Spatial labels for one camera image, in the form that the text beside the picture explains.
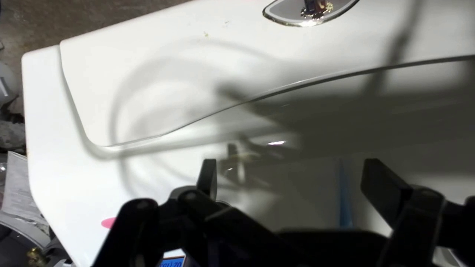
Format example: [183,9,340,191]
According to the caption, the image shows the washer logo badge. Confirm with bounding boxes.
[263,0,360,28]

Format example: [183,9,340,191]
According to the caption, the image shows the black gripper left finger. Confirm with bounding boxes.
[196,159,217,199]

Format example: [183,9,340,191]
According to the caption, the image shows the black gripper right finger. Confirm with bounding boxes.
[361,159,413,227]

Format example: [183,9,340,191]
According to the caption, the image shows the white washing machine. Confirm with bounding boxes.
[23,0,475,267]

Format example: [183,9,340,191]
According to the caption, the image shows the pink plastic spoon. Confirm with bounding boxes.
[101,218,116,228]

